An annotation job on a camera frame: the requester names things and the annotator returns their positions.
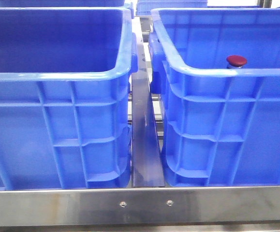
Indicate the dark metal divider bar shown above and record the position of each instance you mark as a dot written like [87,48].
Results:
[147,165]

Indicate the blue far crate centre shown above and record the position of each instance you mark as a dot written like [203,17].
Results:
[144,7]

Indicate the steel front rail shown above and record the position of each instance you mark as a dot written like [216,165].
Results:
[139,206]

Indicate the blue rear left crate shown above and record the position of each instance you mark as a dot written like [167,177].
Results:
[67,3]

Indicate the blue source plastic crate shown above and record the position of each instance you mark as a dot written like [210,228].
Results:
[64,86]

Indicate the blue target plastic crate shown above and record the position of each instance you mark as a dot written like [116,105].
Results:
[221,126]

